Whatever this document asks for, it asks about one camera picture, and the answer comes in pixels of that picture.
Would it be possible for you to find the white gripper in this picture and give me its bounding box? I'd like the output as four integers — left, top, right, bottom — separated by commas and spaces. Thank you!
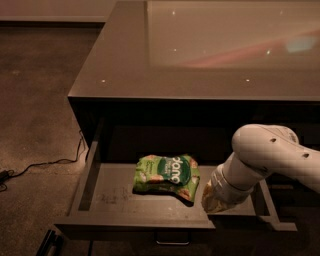
201, 164, 253, 214

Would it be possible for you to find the drawer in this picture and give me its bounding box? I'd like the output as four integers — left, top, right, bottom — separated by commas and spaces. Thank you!
55, 120, 297, 245

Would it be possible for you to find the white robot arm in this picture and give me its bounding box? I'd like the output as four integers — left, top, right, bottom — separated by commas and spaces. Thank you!
202, 124, 320, 214

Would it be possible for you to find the dark grey drawer cabinet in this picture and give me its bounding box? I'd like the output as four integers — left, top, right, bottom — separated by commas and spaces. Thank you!
67, 0, 320, 208

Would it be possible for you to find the green snack bag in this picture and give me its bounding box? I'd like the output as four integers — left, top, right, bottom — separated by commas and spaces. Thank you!
133, 155, 200, 203

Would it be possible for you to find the black power adapter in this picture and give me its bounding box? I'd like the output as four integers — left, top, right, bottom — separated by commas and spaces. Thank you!
0, 170, 9, 182

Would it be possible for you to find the thin black floor cable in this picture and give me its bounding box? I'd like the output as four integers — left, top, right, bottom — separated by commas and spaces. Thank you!
0, 131, 85, 193

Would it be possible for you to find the black metal floor bracket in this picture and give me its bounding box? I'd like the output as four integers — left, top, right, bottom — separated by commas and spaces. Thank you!
36, 229, 64, 256

